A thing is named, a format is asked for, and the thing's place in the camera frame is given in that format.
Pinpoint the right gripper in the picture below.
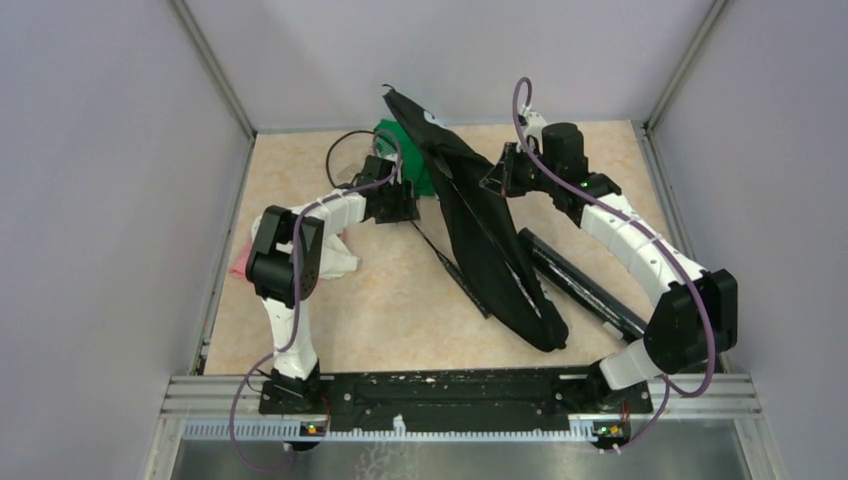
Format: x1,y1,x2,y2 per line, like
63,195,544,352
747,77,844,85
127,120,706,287
479,143,558,199

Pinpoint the black racket bag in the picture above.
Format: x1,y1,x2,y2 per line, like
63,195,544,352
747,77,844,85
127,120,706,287
383,88,569,352

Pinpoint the badminton racket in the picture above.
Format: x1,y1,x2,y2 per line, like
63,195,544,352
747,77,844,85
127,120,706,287
324,130,491,318

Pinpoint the black shuttlecock tube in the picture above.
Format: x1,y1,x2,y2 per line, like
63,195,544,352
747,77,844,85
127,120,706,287
518,228,647,343

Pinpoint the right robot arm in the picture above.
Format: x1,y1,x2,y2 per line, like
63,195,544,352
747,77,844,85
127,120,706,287
481,114,738,412

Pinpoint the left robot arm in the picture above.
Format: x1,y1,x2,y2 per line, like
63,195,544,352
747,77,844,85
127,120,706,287
245,154,418,414

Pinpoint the green cloth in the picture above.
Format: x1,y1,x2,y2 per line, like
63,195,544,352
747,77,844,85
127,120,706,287
373,119,436,198

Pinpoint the white towel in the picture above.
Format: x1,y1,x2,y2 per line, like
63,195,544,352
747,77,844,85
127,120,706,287
243,215,360,281

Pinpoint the pink cloth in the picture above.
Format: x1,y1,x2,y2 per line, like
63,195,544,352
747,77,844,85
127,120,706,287
228,241,252,279

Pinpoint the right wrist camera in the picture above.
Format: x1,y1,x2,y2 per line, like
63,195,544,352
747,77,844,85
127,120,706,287
519,107,548,146

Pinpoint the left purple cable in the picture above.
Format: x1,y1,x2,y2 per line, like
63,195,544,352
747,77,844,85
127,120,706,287
228,127,405,475

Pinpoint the purple cable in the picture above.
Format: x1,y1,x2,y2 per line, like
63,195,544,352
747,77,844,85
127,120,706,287
228,127,405,475
511,76,718,455

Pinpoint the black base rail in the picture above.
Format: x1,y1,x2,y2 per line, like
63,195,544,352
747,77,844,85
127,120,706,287
259,366,653,446

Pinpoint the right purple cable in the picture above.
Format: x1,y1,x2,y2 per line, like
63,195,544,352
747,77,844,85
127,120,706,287
511,76,718,455

